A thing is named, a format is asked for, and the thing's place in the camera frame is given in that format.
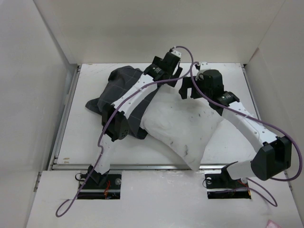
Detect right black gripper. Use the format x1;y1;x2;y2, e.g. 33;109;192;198
179;76;212;100

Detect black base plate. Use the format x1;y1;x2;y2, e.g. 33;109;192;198
202;162;251;200
76;173;122;200

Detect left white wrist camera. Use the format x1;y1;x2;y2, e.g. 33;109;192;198
169;47;181;58

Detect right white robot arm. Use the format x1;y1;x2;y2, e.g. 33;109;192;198
179;69;292;187

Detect dark grey checked pillowcase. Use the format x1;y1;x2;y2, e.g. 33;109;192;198
85;65;160;140

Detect pink object at corner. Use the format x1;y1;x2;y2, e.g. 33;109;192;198
266;220;282;228

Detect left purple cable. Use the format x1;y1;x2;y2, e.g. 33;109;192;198
56;46;194;217

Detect white pillow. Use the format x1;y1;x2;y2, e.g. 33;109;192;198
140;85;223;171

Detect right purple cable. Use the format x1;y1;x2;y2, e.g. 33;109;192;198
190;61;304;207

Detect purple cable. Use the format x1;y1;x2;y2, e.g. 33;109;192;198
190;61;304;207
56;46;194;217

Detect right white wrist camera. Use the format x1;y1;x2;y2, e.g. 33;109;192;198
196;62;210;80

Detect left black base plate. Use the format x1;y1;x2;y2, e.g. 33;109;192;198
76;173;122;200

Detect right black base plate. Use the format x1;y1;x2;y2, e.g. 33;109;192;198
202;162;251;200

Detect aluminium right rail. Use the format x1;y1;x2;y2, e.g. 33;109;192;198
241;64;260;120

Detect aluminium front rail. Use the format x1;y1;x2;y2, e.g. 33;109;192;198
49;164;226;171

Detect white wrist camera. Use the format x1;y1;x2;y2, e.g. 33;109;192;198
196;62;210;80
169;47;181;58

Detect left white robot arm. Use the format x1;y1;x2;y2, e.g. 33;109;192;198
86;49;182;189

